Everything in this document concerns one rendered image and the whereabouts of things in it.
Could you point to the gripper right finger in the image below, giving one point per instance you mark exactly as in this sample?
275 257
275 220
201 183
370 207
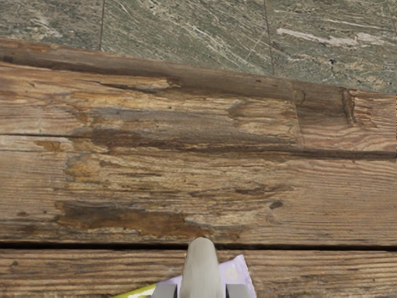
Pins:
238 291

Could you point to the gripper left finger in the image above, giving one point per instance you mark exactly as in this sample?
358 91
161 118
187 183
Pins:
166 291

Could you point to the pale grey rounded long object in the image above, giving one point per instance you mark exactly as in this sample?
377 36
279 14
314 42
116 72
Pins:
201 270

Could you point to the lilac packet with yellow-green print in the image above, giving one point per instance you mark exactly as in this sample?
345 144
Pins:
237 273

